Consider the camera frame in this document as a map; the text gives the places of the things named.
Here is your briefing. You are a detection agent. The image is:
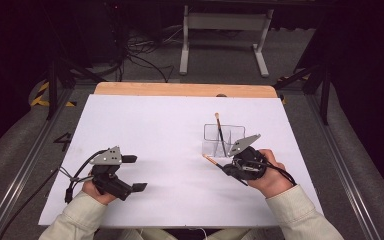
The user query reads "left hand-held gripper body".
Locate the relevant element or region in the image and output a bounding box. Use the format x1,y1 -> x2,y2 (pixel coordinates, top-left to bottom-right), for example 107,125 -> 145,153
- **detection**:
89,145 -> 135,202

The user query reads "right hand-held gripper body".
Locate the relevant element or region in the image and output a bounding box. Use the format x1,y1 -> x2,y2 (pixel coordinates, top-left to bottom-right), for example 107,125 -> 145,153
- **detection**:
222,133 -> 268,182

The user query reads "black gold makeup brush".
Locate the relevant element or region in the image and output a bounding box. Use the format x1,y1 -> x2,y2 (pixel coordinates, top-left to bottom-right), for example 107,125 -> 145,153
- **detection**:
214,112 -> 228,158
202,153 -> 249,187

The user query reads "clear acrylic organizer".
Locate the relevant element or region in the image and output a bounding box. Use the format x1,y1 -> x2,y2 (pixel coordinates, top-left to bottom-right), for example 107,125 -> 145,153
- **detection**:
201,123 -> 247,160

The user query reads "person's left hand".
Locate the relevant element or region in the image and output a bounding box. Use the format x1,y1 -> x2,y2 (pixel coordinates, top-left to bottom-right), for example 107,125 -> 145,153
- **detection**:
81,171 -> 118,206

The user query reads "person's right hand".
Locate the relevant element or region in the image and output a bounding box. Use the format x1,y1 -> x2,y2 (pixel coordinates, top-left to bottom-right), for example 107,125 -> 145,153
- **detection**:
246,148 -> 296,199

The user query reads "white paper sheet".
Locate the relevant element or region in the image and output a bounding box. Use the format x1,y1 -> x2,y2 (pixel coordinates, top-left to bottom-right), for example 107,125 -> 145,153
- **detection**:
38,93 -> 324,229

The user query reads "person's left leg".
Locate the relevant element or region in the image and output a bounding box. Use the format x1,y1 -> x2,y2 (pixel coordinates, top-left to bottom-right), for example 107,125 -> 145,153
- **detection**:
116,227 -> 179,240

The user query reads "person's leg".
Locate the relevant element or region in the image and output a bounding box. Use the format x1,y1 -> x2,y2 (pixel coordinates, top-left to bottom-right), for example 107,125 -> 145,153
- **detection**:
116,227 -> 179,240
202,227 -> 268,240

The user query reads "person's right leg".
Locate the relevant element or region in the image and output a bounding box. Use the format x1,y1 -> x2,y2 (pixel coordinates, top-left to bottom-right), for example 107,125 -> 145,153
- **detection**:
202,227 -> 268,240

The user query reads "wooden table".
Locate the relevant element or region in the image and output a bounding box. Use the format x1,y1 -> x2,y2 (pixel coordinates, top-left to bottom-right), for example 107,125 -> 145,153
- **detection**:
93,81 -> 278,99

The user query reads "black tripod stand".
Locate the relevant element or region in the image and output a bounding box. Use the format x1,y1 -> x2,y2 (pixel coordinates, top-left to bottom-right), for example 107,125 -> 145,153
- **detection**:
273,63 -> 332,126
44,56 -> 108,121

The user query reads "white metal stand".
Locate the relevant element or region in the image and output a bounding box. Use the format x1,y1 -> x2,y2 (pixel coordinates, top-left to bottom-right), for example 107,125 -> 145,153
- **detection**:
179,4 -> 275,78

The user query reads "right hand-held gripper cable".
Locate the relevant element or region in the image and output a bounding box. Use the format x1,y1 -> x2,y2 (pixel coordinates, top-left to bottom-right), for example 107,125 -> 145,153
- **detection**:
244,159 -> 298,187

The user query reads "hand-held gripper cable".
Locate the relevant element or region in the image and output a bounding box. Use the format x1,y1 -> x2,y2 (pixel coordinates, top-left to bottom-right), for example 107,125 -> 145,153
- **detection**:
0,149 -> 109,240
244,159 -> 298,187

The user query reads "left hand-held gripper cable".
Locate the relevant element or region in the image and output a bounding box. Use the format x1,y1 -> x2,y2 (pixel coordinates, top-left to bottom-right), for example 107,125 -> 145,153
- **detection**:
0,149 -> 109,240

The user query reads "aluminium rail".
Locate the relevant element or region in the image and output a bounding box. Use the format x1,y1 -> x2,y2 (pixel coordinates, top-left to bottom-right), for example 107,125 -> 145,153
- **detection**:
303,94 -> 383,240
0,87 -> 78,240

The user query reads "bundle of black floor cables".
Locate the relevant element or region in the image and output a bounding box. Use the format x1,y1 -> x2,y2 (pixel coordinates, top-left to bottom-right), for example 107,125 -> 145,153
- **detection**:
119,24 -> 183,83

